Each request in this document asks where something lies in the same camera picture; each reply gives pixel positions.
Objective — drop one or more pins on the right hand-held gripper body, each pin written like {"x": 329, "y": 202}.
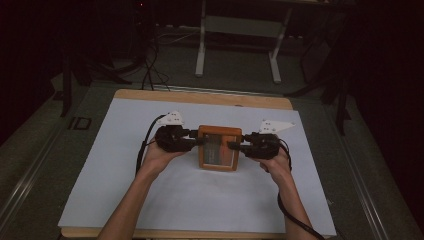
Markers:
{"x": 263, "y": 146}

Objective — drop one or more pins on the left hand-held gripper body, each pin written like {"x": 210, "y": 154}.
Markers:
{"x": 170, "y": 140}

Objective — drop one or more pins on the orange wooden picture frame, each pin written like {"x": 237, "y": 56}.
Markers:
{"x": 218, "y": 130}

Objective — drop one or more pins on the person's right hand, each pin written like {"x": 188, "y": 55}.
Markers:
{"x": 278, "y": 166}

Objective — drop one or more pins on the person's left hand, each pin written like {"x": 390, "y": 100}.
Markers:
{"x": 155, "y": 161}

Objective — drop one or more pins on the wooden table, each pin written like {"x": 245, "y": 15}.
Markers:
{"x": 200, "y": 98}

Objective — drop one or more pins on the white table mat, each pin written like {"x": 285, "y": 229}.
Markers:
{"x": 193, "y": 196}

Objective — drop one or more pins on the black metal stand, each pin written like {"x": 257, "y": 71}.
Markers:
{"x": 66, "y": 90}
{"x": 340, "y": 110}

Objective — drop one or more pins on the white metal desk frame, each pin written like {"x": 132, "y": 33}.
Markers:
{"x": 200, "y": 56}

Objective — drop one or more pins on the aluminium floor rail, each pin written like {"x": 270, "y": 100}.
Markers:
{"x": 26, "y": 181}
{"x": 360, "y": 180}

